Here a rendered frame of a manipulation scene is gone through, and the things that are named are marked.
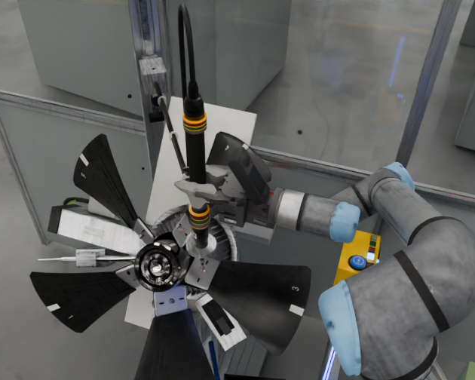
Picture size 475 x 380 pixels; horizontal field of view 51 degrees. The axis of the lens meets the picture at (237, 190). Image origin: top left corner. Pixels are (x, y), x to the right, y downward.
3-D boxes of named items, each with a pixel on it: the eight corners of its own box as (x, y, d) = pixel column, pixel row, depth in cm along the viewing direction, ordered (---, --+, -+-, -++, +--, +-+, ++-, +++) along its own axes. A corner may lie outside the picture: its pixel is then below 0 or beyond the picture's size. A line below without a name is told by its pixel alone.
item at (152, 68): (141, 80, 157) (137, 55, 152) (163, 77, 159) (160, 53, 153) (145, 97, 150) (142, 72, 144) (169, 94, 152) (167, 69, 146)
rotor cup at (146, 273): (144, 278, 131) (121, 289, 118) (155, 225, 130) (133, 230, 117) (194, 293, 128) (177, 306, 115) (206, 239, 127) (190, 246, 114)
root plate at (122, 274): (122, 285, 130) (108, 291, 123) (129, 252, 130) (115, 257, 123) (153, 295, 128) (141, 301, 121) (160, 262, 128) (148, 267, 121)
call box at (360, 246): (341, 249, 155) (347, 226, 148) (374, 258, 153) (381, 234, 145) (332, 289, 144) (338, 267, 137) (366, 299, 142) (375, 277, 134)
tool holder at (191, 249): (181, 232, 118) (179, 203, 111) (210, 226, 119) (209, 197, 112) (189, 262, 111) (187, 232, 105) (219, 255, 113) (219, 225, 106)
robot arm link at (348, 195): (368, 217, 109) (371, 217, 98) (323, 242, 111) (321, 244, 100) (350, 186, 110) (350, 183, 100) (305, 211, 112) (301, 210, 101)
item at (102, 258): (155, 262, 133) (41, 262, 141) (155, 253, 133) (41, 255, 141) (152, 263, 131) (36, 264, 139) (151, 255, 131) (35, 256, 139)
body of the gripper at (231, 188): (215, 222, 101) (271, 237, 99) (214, 191, 95) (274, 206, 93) (227, 197, 107) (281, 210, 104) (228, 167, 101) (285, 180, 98)
